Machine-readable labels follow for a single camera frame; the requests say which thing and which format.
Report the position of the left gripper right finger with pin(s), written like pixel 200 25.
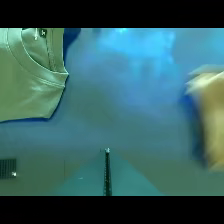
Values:
pixel 126 180

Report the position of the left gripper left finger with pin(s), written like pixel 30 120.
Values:
pixel 90 180

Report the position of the brown T-shirt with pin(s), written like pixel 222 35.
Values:
pixel 210 116

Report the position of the grey T-shirt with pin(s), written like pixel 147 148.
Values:
pixel 26 80

